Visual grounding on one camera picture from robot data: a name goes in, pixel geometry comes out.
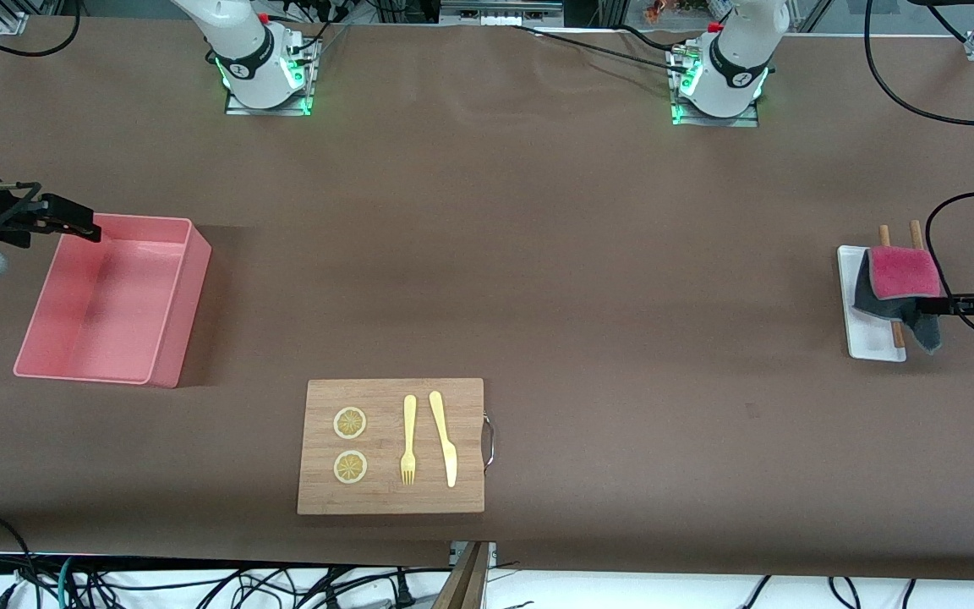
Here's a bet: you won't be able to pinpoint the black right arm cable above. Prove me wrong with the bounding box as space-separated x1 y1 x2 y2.
0 0 83 248

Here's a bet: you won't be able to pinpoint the colourful small toys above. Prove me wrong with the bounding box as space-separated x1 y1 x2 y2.
643 0 712 23

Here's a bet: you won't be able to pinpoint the white rectangular tray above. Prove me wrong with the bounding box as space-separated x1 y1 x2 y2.
837 245 908 363

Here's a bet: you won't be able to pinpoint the wooden plank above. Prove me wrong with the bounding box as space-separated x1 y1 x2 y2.
432 541 495 609

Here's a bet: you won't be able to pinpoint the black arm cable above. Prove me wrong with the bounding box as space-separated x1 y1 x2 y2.
865 0 974 337
0 0 83 248

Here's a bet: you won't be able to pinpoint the wooden cutting board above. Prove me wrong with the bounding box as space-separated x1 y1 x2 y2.
297 378 496 516

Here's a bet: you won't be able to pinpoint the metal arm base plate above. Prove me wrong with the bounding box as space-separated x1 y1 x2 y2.
225 34 315 117
670 47 761 128

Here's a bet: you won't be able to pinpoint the short black table cable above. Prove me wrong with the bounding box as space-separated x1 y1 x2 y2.
618 24 684 52

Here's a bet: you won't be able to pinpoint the pink plastic bin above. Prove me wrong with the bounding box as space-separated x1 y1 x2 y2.
14 211 212 389

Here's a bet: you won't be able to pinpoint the yellow fork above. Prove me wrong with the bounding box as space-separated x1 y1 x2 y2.
400 395 418 486

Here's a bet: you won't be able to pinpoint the yellow knife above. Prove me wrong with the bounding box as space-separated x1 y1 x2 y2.
429 391 458 489

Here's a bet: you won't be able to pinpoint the pink and grey cloth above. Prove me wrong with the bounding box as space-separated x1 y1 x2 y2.
853 245 944 354

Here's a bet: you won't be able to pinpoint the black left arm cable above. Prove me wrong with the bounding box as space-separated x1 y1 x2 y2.
865 0 974 337

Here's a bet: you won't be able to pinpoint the grey power strip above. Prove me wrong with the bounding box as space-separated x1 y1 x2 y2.
440 0 565 25

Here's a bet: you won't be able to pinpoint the long black table cable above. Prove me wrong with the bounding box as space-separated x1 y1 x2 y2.
506 24 698 75

